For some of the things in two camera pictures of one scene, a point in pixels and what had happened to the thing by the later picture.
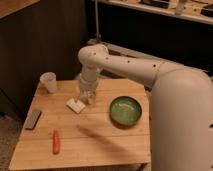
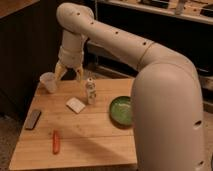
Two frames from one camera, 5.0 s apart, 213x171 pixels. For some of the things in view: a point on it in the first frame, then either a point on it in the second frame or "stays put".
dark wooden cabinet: [38, 37] stays put
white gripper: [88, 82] to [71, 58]
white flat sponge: [75, 106] stays put
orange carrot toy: [56, 142] stays put
